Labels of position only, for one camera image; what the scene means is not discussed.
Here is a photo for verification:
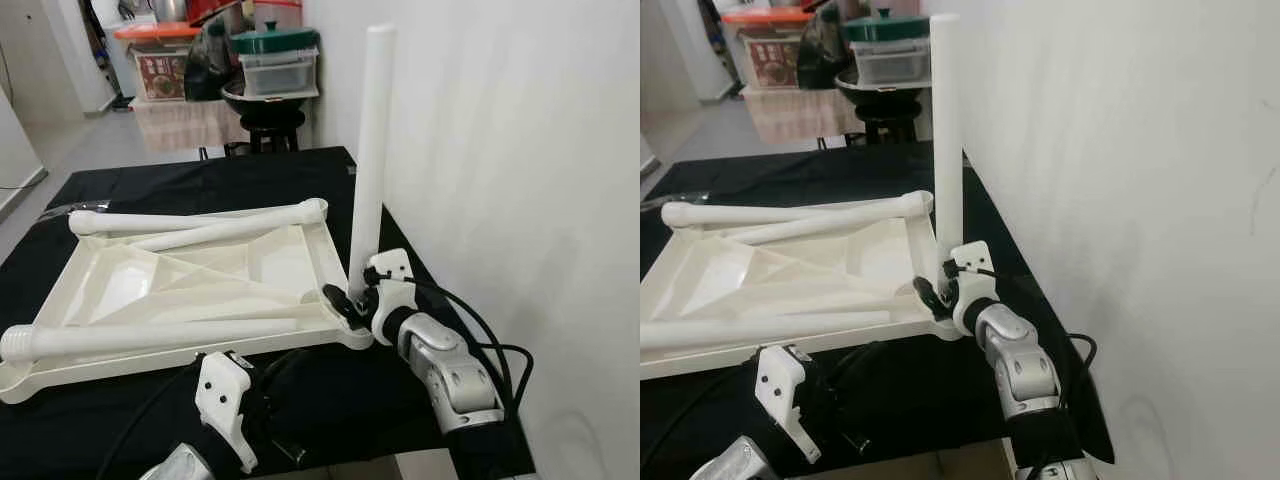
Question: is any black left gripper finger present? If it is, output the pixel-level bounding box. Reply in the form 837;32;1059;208
262;348;323;399
822;344;885;396

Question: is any white plastic table top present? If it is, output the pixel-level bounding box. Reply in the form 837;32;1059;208
0;205;376;406
640;195;966;381

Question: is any beige covered side table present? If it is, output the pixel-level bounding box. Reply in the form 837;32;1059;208
738;85;861;143
128;95;251;153

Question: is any clear plastic storage container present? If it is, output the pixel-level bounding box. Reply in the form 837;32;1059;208
238;48;321;99
852;38;933;86

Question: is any dark shiny plastic bag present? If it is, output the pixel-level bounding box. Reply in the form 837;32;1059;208
795;0;856;91
183;15;241;103

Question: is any orange lidded storage box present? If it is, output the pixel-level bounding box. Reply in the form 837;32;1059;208
113;22;201;103
720;5;816;91

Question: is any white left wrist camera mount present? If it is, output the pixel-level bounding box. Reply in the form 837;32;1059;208
195;352;259;473
755;345;823;466

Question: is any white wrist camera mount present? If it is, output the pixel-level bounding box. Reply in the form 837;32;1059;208
755;345;823;466
195;352;259;473
940;240;1001;336
362;248;419;348

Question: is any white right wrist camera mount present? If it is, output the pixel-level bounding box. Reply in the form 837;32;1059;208
940;240;1001;336
362;248;419;348

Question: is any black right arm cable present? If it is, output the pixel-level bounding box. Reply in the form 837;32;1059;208
380;270;536;411
945;262;1101;471

